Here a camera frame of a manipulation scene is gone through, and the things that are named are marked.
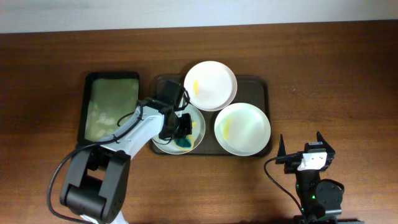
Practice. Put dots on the small black water tray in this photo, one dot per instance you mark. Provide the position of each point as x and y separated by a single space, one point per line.
108 99

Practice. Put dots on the white plate yellow stain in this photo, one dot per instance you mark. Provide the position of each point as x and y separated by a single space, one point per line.
242 129

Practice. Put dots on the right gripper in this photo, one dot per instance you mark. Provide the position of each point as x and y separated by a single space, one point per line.
291 164

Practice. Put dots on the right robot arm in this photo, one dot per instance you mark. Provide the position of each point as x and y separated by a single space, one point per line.
320 199

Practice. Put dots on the pinkish white plate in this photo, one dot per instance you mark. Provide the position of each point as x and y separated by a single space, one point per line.
211 85

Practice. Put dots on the large brown serving tray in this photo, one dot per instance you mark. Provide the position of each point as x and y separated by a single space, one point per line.
251 89

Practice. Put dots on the green and yellow sponge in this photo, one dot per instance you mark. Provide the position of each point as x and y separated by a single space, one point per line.
185 144

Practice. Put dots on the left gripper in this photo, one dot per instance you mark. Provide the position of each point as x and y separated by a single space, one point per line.
186 129

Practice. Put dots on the pale grey plate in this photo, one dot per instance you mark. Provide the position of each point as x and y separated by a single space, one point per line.
198 132

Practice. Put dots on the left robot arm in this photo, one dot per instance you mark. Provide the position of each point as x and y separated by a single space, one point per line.
95 185

